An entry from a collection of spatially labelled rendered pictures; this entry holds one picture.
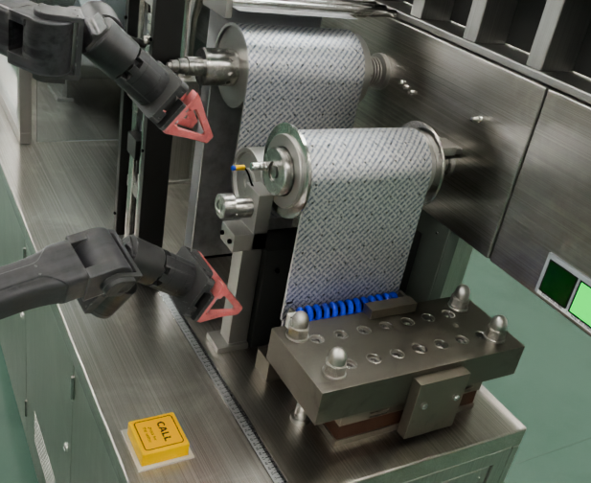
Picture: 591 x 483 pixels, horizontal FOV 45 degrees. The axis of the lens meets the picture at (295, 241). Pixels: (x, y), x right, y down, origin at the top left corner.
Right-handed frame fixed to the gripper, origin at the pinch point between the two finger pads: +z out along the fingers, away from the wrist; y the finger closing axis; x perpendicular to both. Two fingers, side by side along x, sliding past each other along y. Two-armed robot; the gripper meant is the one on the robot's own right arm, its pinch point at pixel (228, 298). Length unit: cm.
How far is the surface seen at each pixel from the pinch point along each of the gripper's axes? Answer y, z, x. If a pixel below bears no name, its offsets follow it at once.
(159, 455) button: 13.7, -4.8, -20.4
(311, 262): 0.5, 9.2, 11.3
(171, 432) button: 10.9, -2.8, -18.2
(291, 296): 0.5, 10.2, 4.7
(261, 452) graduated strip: 16.7, 8.8, -14.1
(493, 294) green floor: -115, 231, 12
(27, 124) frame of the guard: -102, -4, -15
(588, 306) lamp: 30, 30, 31
